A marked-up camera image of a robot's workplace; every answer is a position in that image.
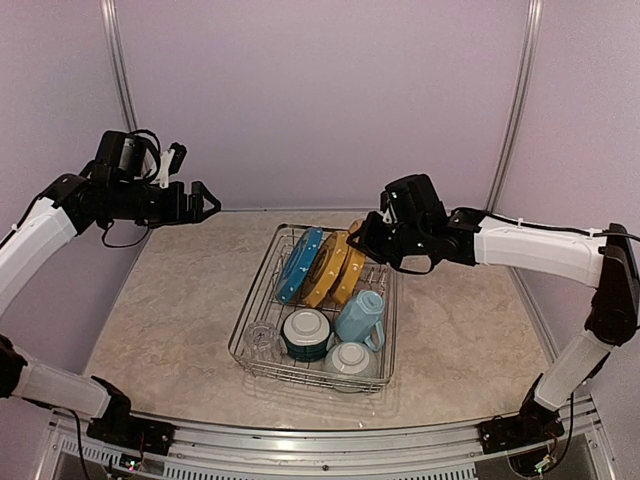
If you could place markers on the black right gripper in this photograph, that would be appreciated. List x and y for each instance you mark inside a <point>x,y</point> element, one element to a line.
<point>366,240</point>

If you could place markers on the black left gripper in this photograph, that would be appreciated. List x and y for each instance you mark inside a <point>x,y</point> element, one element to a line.
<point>178,214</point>

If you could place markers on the yellow speckled plate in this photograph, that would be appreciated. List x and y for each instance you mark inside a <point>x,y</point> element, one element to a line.
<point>348,276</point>
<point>325,268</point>

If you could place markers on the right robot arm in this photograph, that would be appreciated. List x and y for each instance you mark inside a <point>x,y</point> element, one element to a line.
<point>602,260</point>

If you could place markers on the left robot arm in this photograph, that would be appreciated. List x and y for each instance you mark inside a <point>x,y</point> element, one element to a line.
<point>129,179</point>

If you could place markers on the light blue faceted mug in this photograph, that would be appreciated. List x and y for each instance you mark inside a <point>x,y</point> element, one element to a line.
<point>361,320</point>

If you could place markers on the dark teal bowl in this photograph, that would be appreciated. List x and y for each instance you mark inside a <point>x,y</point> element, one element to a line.
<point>308,335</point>

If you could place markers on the grey green bowl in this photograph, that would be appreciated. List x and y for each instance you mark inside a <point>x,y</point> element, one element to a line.
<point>351,359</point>

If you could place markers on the clear drinking glass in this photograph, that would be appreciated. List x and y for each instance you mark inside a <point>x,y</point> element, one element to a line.
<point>262,342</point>

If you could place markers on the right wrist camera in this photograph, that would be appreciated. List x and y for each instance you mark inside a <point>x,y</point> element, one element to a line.
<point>386,209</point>

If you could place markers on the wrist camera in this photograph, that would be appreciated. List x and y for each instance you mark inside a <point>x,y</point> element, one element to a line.
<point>170,163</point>
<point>386,209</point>

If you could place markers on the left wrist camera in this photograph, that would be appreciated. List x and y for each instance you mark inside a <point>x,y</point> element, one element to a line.
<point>170,163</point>

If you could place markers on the metal wire dish rack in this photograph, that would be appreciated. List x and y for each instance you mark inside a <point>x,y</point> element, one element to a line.
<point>260,305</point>

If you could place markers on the left aluminium wall post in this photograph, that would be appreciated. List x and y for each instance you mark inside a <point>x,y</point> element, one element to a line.
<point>117,62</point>

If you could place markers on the aluminium wall post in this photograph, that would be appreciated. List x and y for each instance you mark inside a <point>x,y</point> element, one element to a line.
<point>117,62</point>
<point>518,103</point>

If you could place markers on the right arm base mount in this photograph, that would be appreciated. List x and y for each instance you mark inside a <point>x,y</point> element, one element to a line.
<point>519,430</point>

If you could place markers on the right aluminium wall post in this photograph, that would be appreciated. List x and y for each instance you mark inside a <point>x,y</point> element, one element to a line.
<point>518,103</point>

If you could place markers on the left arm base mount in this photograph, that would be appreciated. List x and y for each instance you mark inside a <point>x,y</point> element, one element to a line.
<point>117,426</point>

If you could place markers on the aluminium front rail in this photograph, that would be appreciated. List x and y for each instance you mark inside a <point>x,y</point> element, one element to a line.
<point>202,450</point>

